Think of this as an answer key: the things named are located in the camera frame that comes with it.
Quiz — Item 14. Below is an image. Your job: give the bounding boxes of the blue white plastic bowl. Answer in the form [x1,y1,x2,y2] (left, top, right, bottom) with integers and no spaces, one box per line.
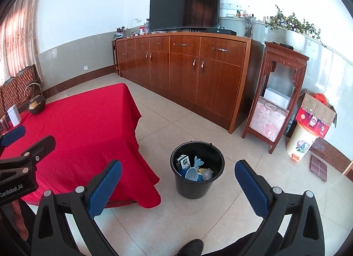
[184,167,202,181]

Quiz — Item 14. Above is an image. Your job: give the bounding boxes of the green white carton box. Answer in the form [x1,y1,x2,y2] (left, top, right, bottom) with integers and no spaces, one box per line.
[176,155,191,170]

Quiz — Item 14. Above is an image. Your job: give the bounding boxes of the clear plastic bag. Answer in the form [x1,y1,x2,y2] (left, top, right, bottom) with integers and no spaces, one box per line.
[198,168,214,181]

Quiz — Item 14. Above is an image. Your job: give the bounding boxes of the light blue cloth mask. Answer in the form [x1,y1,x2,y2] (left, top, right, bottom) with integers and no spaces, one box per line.
[193,156,204,169]

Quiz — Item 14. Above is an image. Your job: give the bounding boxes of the blue paper cup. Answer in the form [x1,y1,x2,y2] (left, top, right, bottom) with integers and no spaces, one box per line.
[179,168,188,178]

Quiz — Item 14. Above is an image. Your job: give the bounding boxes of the black trash bucket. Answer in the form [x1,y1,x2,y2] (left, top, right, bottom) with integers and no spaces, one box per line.
[170,141,225,199]

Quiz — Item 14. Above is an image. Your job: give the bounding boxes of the person's left hand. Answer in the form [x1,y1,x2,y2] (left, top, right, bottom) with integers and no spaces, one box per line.
[11,200,29,241]

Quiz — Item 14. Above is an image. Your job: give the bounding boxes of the white canister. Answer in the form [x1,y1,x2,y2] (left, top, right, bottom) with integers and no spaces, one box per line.
[7,105,22,127]

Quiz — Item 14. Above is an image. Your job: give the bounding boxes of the black cast iron teapot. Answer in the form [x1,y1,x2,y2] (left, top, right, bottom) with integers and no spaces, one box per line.
[25,82,46,115]

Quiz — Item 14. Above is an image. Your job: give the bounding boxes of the wooden lattice bench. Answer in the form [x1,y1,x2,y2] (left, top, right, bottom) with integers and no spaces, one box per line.
[1,65,41,117]

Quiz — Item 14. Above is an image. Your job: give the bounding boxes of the red tablecloth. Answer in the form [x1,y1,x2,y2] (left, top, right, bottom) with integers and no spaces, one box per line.
[1,83,161,208]

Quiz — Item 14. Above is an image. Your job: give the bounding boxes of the brown tile sample board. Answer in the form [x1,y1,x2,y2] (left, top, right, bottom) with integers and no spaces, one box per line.
[310,155,327,182]

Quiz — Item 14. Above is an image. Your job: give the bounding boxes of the pink patterned curtain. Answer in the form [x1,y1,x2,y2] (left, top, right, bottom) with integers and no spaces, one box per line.
[1,0,43,84]

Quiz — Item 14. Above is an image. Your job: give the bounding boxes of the white floral bin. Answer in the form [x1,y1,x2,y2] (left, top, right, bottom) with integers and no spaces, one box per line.
[286,123,319,162]

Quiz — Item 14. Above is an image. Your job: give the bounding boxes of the person's black shoe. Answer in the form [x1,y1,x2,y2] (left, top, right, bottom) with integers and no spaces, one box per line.
[175,239,204,256]

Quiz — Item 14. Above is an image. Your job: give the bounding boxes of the cardboard box with red print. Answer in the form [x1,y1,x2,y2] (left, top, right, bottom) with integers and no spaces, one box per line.
[296,89,337,138]

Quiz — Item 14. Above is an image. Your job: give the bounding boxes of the small potted plant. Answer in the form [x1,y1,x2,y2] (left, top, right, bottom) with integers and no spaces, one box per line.
[113,26,126,39]

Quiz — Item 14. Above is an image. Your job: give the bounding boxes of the white box on stand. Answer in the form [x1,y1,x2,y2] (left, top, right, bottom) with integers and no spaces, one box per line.
[264,88,290,109]

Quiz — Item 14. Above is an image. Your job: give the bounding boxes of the long wooden sideboard cabinet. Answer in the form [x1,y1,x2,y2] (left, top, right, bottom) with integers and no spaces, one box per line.
[115,33,264,133]

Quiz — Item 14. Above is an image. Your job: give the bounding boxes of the large green potted plant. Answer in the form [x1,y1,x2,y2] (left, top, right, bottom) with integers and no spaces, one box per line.
[265,5,321,40]

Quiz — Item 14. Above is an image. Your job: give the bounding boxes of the black flat television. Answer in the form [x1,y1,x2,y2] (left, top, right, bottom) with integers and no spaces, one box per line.
[149,0,220,31]

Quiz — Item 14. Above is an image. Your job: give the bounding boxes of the glass vase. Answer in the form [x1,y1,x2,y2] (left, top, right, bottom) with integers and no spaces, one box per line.
[244,14,255,39]

